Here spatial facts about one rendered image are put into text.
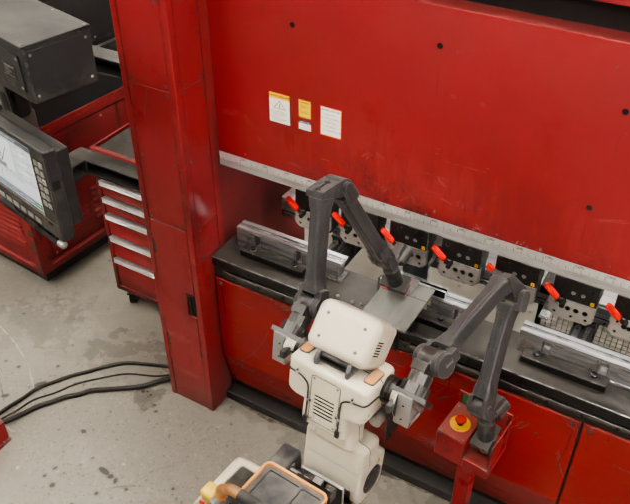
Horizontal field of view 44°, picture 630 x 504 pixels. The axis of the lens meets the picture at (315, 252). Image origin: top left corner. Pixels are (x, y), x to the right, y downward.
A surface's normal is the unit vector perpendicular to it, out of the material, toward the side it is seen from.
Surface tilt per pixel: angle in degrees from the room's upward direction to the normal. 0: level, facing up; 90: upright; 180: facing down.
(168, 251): 90
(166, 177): 90
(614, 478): 90
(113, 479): 0
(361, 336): 48
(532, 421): 90
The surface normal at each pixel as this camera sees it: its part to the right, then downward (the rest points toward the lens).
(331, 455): -0.57, 0.39
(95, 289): 0.00, -0.79
